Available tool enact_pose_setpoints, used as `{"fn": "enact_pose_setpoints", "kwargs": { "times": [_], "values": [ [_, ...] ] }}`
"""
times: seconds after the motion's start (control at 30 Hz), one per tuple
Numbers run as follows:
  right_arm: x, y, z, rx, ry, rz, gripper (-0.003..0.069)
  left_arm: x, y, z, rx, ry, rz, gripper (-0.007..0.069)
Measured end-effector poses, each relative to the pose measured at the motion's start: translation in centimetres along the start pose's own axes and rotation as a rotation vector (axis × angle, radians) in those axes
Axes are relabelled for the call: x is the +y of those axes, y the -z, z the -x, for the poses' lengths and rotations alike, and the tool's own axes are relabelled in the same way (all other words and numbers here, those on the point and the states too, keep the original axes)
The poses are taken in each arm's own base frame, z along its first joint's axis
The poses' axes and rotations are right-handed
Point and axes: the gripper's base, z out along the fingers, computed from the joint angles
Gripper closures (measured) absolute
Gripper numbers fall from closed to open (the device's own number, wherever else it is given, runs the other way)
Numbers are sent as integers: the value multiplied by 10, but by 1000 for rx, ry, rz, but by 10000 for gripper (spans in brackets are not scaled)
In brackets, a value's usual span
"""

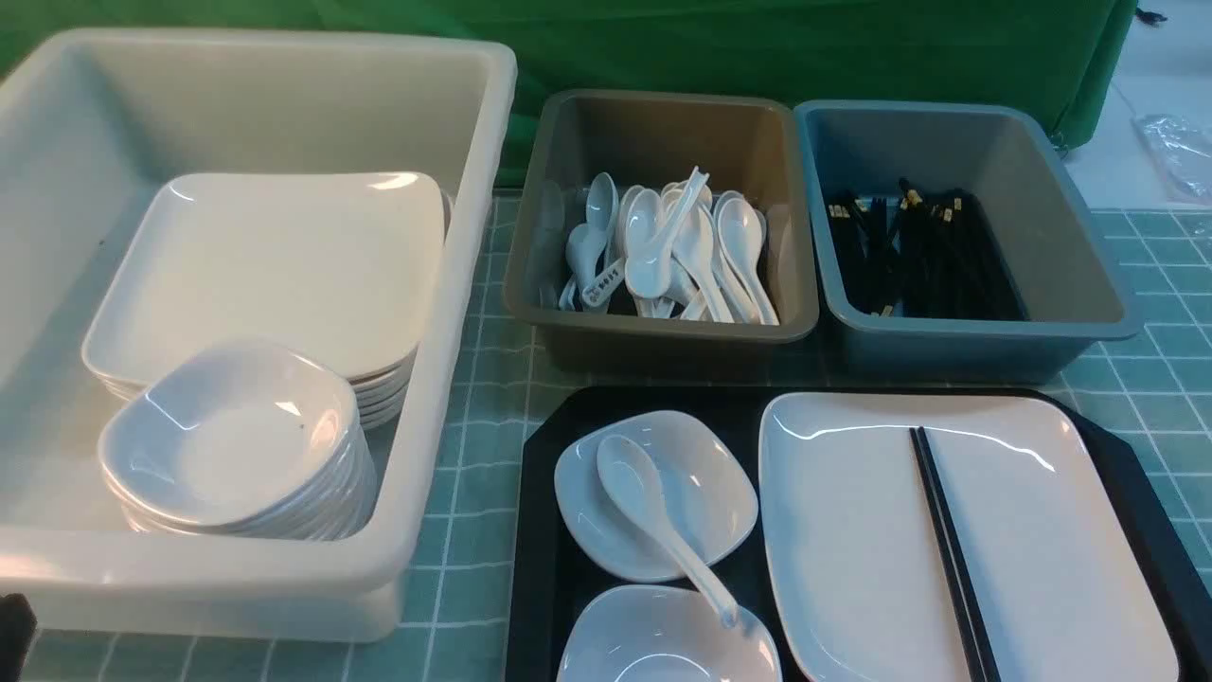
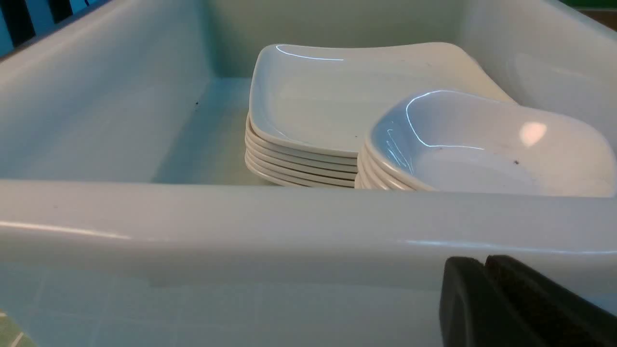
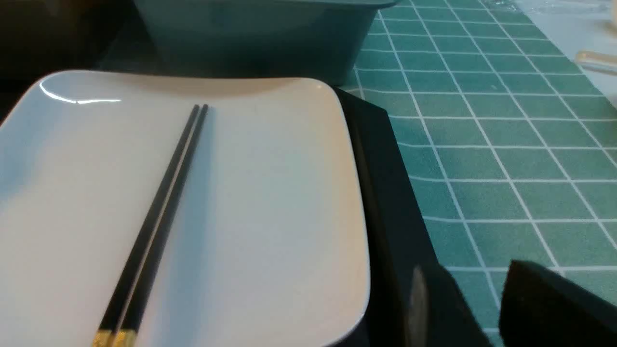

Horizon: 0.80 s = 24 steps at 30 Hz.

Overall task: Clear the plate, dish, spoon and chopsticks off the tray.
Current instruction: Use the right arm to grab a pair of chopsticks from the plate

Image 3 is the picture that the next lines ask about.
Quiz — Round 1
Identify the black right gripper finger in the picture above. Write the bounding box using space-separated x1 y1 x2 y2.
499 260 617 347

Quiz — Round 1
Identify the large white square plate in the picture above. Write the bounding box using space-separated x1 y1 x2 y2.
1 70 370 347

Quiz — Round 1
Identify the black chopstick gold end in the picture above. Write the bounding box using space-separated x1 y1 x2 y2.
93 105 200 347
112 105 209 347

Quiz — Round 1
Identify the black plastic serving tray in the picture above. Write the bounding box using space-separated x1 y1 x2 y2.
335 88 491 347

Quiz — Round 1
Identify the green checkered tablecloth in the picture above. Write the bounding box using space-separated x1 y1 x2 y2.
343 0 617 347

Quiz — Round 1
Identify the clear plastic bag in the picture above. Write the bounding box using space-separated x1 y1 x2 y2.
484 0 616 75

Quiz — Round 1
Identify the blue plastic chopstick bin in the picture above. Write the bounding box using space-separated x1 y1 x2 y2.
134 0 397 85

